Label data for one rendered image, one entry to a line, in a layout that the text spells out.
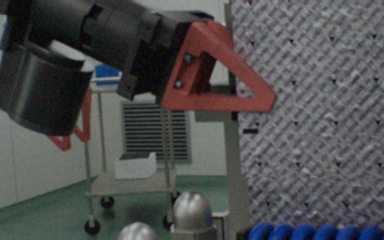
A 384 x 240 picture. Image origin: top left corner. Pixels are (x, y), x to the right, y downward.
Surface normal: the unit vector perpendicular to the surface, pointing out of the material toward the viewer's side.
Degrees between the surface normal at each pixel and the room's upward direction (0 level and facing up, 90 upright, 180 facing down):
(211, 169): 90
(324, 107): 90
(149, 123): 90
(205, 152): 90
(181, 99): 99
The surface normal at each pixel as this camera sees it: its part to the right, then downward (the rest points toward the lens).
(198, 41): -0.09, 0.26
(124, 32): -0.33, -0.08
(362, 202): -0.42, 0.12
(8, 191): 0.90, -0.02
